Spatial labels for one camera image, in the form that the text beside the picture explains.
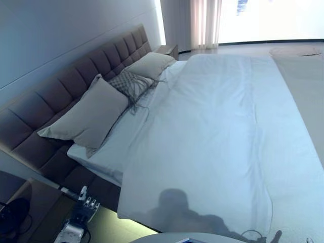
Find grey robot torso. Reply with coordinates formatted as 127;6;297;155
128;231;252;243

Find wooden nightstand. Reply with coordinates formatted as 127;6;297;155
0;178;79;243
154;44;179;61

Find large beige pillow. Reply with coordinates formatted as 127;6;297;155
37;73;130;159

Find beige curtain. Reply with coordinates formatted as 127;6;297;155
188;0;224;51

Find beige oval rug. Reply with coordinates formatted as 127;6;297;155
268;46;323;57

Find patterned fringed cushion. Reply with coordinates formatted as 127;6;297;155
108;69;167;117

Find white bed sheet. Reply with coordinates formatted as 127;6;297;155
66;60;190;187

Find black cable bundle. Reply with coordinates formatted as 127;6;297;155
0;196;33;240

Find white duvet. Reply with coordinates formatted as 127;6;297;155
116;53;324;243

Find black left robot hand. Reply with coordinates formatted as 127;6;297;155
71;185;101;225

